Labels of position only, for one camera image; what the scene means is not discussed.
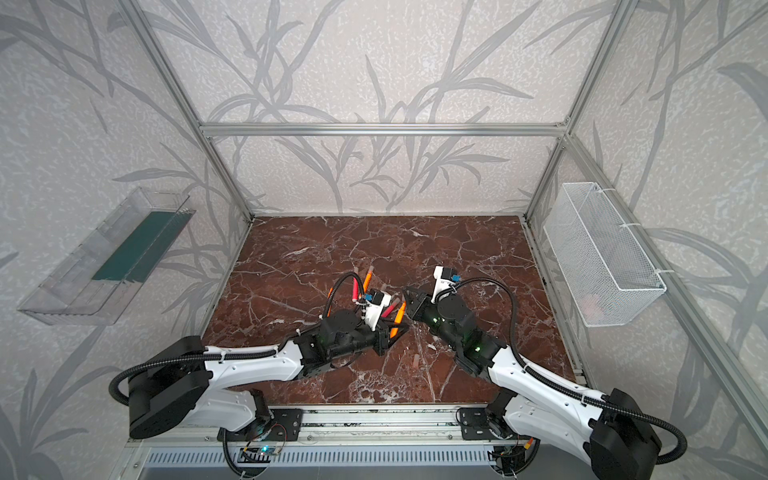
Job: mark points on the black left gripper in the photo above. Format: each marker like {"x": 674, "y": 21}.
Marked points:
{"x": 381, "y": 333}

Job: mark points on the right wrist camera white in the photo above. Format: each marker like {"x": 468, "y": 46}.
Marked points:
{"x": 445, "y": 279}

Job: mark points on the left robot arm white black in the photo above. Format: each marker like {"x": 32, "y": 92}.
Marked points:
{"x": 189, "y": 383}

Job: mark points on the aluminium frame corner post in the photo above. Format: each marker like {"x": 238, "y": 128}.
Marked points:
{"x": 619, "y": 19}
{"x": 138, "y": 22}

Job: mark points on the orange highlighter marker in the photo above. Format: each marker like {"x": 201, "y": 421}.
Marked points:
{"x": 368, "y": 278}

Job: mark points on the aluminium frame corner post right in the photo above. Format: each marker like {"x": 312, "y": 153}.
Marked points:
{"x": 619, "y": 19}

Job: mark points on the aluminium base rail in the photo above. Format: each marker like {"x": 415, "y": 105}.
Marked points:
{"x": 350, "y": 436}

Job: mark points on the clear plastic wall bin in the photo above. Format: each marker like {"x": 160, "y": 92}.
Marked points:
{"x": 95, "y": 283}

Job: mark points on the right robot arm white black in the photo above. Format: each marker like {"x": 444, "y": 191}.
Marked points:
{"x": 607, "y": 431}

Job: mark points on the white wire mesh basket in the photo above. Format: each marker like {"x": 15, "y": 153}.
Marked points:
{"x": 609, "y": 275}

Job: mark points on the pink red marker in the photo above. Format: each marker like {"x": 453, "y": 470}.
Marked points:
{"x": 390, "y": 309}

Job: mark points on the aluminium frame corner post left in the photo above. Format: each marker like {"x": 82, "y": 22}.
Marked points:
{"x": 138, "y": 22}

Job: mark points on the aluminium frame horizontal bar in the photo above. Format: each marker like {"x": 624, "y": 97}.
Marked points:
{"x": 383, "y": 129}

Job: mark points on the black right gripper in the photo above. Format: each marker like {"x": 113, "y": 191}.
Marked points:
{"x": 421, "y": 306}

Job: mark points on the green circuit board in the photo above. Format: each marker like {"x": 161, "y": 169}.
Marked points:
{"x": 260, "y": 454}

